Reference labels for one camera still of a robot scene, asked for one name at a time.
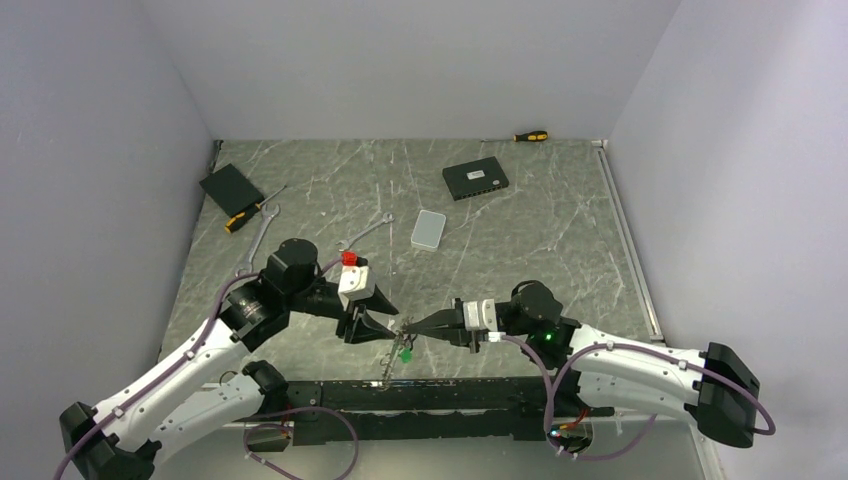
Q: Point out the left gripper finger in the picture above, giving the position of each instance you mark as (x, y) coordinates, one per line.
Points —
(363, 328)
(377, 301)

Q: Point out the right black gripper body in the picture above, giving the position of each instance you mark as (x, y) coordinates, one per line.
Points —
(474, 343)

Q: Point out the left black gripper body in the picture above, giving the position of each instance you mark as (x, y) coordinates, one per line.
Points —
(318, 300)

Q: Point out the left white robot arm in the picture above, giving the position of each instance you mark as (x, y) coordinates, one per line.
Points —
(210, 379)

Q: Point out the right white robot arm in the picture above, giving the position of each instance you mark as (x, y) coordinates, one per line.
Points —
(712, 389)

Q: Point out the grey plastic box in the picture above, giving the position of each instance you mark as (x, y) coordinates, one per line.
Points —
(428, 230)

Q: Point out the small silver wrench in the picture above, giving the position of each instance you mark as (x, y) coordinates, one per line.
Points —
(347, 243)

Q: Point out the large silver wrench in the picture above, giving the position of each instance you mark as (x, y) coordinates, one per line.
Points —
(245, 265)

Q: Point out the yellow black screwdriver near box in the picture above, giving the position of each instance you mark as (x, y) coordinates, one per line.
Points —
(239, 220)

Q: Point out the black flat box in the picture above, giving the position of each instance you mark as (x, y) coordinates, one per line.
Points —
(231, 190)

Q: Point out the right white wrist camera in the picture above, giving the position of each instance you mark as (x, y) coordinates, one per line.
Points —
(481, 320)

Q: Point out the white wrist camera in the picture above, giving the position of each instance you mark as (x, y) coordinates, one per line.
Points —
(481, 320)
(355, 284)

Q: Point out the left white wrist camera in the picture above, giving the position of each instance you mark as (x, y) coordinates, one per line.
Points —
(355, 284)

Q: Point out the black network switch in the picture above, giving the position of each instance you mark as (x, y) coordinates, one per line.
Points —
(475, 178)

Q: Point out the yellow black screwdriver at wall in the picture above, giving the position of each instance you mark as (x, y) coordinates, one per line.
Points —
(537, 136)

